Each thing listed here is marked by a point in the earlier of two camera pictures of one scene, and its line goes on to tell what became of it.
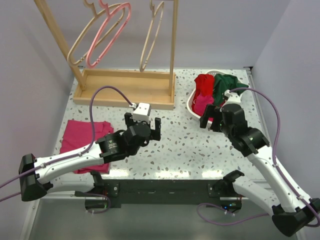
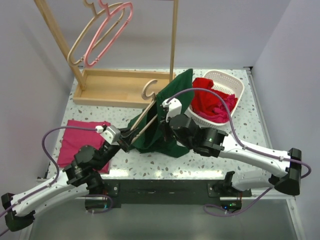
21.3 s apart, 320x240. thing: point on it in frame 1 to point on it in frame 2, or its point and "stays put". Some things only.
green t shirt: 222,83 to 150,128
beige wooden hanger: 157,11 to 152,97
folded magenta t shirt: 78,135 stays put
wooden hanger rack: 120,87 stays put
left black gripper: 155,135 to 126,132
